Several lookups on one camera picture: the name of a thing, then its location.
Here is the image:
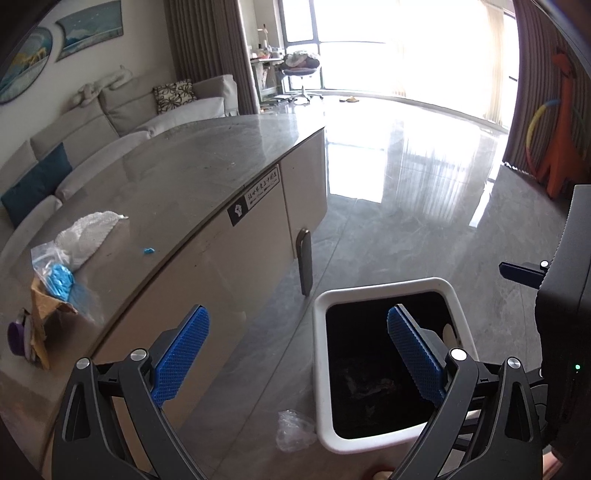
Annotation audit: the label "rounded blue wall painting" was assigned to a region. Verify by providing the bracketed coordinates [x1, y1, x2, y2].
[0, 25, 54, 104]

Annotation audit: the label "pile of clothes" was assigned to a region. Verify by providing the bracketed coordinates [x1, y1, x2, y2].
[283, 51, 320, 70]

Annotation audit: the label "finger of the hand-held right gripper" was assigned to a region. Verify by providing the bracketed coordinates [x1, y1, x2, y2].
[499, 260, 550, 289]

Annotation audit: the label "beige table with grey top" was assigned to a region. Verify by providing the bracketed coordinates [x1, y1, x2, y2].
[0, 113, 328, 480]

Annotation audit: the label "white plush toy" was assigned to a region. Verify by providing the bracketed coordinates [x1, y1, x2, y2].
[69, 65, 134, 109]

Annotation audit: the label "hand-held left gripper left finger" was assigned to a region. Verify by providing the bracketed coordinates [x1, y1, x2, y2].
[52, 305, 211, 480]

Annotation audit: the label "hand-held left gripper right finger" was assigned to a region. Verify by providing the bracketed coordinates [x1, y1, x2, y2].
[387, 304, 555, 480]

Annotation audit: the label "teal pillow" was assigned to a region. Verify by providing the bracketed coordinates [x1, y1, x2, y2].
[0, 142, 74, 229]

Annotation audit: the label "clear zip bag blue pieces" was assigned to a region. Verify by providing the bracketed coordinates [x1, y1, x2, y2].
[31, 242, 105, 324]

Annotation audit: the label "blue wave wall painting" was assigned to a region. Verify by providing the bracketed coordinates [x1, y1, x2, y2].
[55, 0, 123, 63]

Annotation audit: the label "white plastic trash bin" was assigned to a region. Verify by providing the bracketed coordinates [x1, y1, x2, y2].
[313, 277, 478, 453]

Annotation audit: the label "white rectangular label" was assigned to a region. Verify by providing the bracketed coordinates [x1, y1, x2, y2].
[247, 166, 281, 202]

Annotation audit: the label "swivel office chair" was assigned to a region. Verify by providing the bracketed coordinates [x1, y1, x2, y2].
[276, 51, 324, 104]

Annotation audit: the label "colourful hula hoop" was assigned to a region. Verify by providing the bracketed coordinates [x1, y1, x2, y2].
[524, 99, 561, 178]

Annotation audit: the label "black floral patterned pillow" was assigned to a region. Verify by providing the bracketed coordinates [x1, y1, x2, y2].
[152, 78, 197, 115]

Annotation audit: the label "brown cardboard piece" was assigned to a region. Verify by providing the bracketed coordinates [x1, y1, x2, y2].
[28, 276, 79, 370]

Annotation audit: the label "purple tape roll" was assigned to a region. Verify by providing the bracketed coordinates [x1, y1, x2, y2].
[7, 311, 35, 361]

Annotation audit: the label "white mesh cloth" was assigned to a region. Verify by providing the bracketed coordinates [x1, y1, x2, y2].
[54, 211, 130, 273]

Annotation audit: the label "orange giraffe toy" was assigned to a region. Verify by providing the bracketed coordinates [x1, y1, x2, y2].
[538, 46, 585, 199]

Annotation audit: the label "crumpled clear plastic wrap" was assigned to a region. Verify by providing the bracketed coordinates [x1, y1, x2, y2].
[276, 409, 318, 452]

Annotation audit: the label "white desk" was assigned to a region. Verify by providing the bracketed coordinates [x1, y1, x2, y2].
[249, 46, 289, 104]

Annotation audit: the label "black square sticker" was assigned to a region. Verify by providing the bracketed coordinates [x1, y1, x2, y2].
[228, 200, 254, 227]

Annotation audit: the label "beige sectional sofa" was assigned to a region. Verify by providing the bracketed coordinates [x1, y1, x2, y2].
[0, 74, 238, 259]

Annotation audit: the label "sheer white curtain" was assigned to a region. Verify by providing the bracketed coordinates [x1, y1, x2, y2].
[466, 9, 518, 132]

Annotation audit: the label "brown pleated curtain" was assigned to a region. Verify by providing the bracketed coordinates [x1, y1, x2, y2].
[164, 0, 262, 116]
[501, 0, 591, 195]

